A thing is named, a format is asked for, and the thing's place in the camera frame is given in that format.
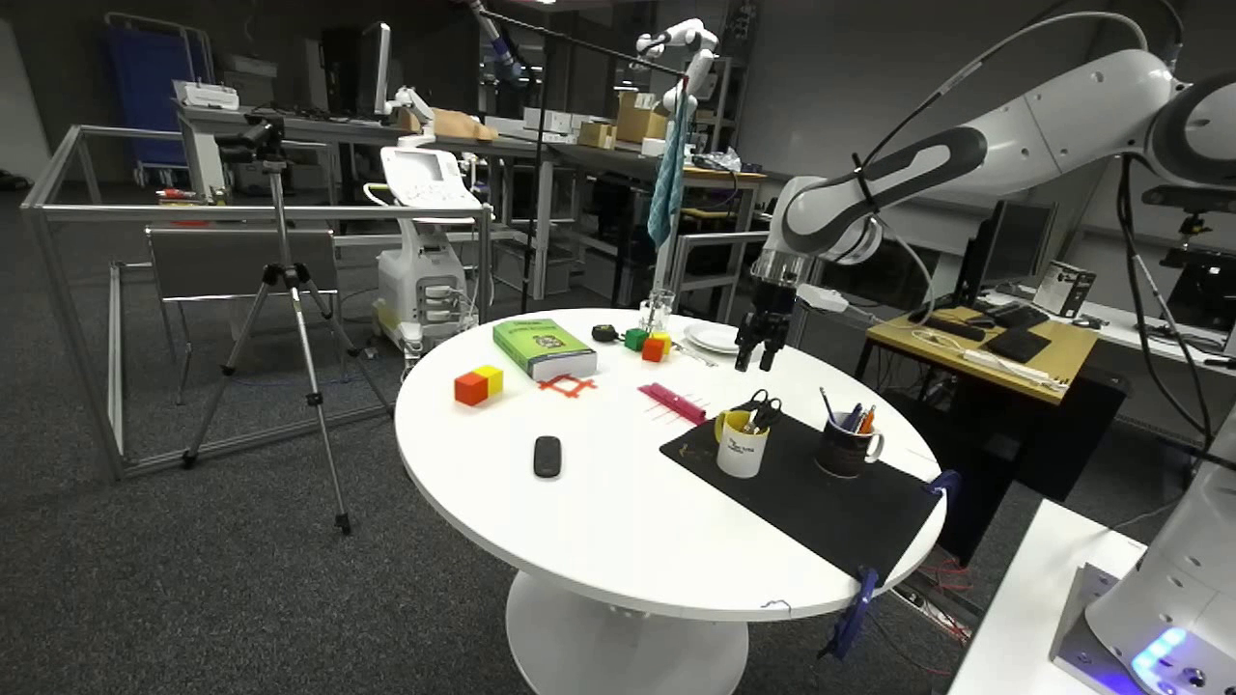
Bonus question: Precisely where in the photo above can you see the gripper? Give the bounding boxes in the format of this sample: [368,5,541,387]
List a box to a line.
[735,279,803,374]

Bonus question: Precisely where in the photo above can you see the black scissors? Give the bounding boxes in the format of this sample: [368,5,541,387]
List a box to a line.
[738,388,784,434]

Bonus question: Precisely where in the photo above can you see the white plate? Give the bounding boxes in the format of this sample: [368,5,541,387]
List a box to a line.
[683,320,744,355]

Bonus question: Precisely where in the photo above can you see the pink comb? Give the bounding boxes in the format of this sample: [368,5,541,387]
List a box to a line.
[636,382,710,427]

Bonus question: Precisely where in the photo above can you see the white and yellow mug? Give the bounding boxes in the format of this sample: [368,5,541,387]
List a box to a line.
[714,408,772,480]

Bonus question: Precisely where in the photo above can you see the clear drinking glass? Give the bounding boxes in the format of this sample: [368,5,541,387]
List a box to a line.
[638,289,676,335]

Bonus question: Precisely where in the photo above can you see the bundle of pens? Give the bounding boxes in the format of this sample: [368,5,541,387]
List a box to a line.
[818,385,878,434]

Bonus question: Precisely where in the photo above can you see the black mug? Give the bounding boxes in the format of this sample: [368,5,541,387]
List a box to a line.
[815,412,885,480]

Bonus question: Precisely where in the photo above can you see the black mat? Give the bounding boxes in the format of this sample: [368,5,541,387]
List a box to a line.
[659,400,943,586]

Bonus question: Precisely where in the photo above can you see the blue towel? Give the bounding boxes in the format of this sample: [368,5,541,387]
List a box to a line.
[645,91,692,251]

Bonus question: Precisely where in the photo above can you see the green book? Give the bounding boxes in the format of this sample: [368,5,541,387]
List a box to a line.
[492,318,599,383]

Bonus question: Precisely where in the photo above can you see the wooden desk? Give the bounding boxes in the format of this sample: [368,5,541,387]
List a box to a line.
[854,305,1103,566]

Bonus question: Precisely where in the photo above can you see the white power strip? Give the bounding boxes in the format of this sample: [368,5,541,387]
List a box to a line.
[960,347,1070,393]

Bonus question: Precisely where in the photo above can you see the stack of cardboard boxes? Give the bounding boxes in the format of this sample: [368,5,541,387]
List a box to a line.
[577,90,671,152]

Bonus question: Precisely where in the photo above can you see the black monitor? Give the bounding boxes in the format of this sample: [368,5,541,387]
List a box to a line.
[954,197,1060,308]

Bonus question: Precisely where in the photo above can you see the orange and yellow block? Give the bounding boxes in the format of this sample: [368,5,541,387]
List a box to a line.
[454,364,505,407]

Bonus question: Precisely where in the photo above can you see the black and white box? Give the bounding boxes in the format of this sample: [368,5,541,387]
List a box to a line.
[1032,260,1098,320]

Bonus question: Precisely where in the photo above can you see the black boom stand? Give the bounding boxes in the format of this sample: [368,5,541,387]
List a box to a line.
[469,0,688,315]

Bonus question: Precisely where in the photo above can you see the white medical cart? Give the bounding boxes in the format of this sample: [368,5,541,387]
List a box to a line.
[363,145,485,355]

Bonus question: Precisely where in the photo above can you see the long grey table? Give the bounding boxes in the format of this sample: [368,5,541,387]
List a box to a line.
[177,104,769,302]

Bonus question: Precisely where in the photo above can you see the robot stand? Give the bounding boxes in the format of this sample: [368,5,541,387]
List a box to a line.
[946,497,1152,695]

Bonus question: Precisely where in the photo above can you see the blue trolley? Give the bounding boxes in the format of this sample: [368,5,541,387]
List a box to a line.
[103,11,216,186]

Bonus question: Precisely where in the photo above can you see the red cable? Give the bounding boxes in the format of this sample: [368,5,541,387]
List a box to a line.
[896,558,978,646]

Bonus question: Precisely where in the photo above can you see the camera on mount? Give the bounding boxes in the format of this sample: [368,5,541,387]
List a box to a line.
[1140,182,1236,270]

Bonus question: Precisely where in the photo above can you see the camera on tripod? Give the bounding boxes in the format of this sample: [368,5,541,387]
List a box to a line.
[182,113,393,538]

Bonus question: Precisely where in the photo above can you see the aluminium frame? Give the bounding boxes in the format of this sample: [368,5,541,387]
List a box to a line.
[20,125,494,482]

